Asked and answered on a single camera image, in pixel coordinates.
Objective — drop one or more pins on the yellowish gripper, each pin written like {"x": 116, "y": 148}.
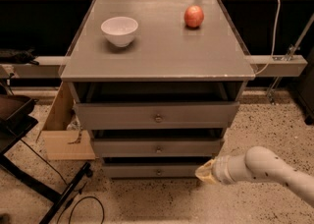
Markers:
{"x": 219, "y": 169}

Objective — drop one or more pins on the grey drawer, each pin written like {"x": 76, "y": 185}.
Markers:
{"x": 153, "y": 105}
{"x": 153, "y": 167}
{"x": 154, "y": 143}

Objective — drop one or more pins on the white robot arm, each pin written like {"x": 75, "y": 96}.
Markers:
{"x": 257, "y": 165}

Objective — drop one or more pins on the grey top drawer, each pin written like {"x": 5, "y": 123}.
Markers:
{"x": 153, "y": 105}

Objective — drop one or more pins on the grey bottom drawer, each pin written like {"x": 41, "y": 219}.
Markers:
{"x": 153, "y": 167}

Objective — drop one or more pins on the grey drawer cabinet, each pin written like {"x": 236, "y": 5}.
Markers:
{"x": 165, "y": 49}

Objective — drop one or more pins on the wooden box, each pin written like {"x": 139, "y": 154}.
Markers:
{"x": 60, "y": 141}

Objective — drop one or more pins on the red apple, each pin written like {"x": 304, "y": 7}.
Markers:
{"x": 193, "y": 16}

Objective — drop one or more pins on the white ceramic bowl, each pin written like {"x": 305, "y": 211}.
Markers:
{"x": 120, "y": 31}

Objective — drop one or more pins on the black cloth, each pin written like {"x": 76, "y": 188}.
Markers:
{"x": 16, "y": 56}

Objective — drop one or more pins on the black stand frame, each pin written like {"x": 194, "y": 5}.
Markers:
{"x": 24, "y": 205}

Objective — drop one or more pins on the metal rail beam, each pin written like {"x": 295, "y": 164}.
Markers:
{"x": 264, "y": 66}

